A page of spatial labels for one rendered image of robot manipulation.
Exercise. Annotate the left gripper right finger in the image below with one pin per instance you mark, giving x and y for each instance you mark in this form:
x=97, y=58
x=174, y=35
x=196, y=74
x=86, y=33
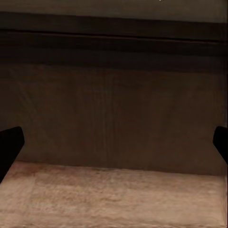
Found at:
x=221, y=141

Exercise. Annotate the cabinet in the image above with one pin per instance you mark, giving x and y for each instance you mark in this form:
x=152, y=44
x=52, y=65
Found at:
x=133, y=84

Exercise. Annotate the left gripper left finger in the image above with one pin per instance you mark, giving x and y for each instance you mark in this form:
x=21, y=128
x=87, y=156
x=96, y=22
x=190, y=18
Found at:
x=11, y=143

